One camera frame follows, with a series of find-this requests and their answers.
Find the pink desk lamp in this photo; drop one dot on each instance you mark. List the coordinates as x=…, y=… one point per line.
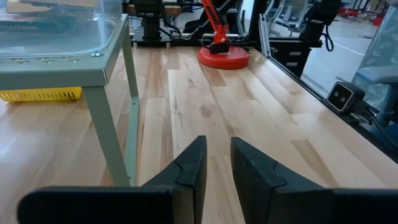
x=224, y=59

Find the black metal side stand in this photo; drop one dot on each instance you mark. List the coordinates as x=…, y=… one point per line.
x=292, y=53

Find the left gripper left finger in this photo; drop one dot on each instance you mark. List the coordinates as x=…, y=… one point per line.
x=189, y=174

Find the table-level camera box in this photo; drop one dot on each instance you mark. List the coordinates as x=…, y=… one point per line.
x=342, y=96

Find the blue-grey office chair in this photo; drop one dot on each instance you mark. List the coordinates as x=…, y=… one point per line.
x=379, y=77

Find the white mesh office chair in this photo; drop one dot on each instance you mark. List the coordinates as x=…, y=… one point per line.
x=289, y=12

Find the yellow plastic basket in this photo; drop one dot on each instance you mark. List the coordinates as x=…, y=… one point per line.
x=40, y=94

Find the clear plastic container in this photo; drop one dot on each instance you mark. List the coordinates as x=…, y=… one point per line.
x=62, y=37

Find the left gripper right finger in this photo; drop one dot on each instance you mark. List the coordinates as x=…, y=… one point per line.
x=252, y=174

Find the green perforated metal shelf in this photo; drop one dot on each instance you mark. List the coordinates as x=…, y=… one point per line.
x=62, y=74

